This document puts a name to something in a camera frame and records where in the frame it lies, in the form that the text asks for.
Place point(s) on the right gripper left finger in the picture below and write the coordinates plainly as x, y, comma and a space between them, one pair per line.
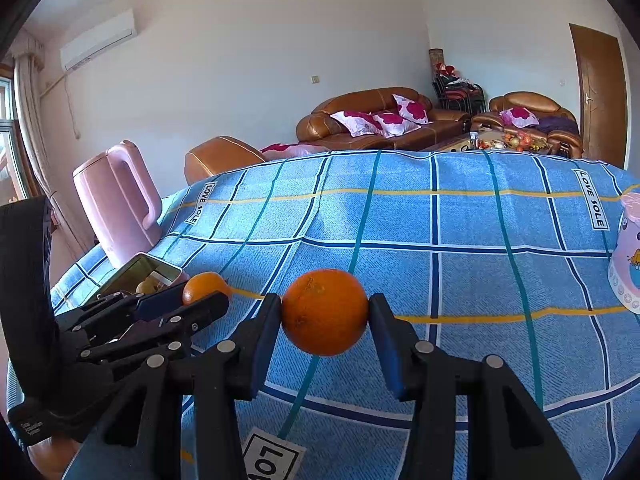
139, 435

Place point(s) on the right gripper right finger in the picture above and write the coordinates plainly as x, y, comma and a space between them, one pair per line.
508, 435

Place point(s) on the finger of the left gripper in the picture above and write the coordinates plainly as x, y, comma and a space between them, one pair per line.
173, 331
116, 312

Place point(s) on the smooth orange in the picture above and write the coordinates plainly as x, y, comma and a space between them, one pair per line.
203, 285

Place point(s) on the large wrinkled orange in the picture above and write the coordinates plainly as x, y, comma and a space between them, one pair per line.
324, 312

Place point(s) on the small kiwi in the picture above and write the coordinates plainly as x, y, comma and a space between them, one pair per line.
149, 285

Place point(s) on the left hand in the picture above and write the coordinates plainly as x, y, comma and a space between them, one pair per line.
52, 456

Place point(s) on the pink biscuit tin box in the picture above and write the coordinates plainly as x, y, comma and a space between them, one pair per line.
135, 271

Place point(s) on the pink electric kettle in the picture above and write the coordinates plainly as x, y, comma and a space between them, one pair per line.
120, 201

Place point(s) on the near brown leather seat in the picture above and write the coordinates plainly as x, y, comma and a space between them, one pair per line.
219, 155

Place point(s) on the blue plaid tablecloth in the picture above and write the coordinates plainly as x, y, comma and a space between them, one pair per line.
482, 252

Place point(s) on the pink cartoon plastic bucket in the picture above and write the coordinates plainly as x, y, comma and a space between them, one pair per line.
624, 265

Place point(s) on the pink flowered cushion left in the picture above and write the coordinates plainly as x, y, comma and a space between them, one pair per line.
358, 123

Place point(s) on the pink flowered cushion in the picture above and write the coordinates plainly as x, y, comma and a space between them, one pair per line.
410, 110
358, 123
393, 125

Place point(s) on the white air conditioner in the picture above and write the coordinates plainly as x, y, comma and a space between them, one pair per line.
97, 40

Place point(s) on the pink curtain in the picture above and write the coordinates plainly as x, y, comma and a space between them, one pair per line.
27, 53

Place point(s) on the pink flowered cushion middle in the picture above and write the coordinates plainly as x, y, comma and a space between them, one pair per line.
393, 125

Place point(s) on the long brown leather sofa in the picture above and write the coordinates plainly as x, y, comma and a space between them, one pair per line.
319, 128

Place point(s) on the pink flowered cushion right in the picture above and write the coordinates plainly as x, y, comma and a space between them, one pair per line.
410, 110

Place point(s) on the coffee table with fruit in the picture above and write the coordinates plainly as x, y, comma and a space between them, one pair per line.
495, 140

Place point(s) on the armchair pink cushion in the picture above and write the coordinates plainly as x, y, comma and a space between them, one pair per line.
519, 117

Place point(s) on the brown leather armchair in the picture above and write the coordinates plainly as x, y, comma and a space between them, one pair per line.
557, 124

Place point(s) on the stacked dark chairs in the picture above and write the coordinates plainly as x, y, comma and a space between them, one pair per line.
459, 95

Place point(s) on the brown wooden door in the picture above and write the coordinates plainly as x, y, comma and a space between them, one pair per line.
603, 96

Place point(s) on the window with frame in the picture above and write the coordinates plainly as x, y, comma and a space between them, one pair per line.
17, 182

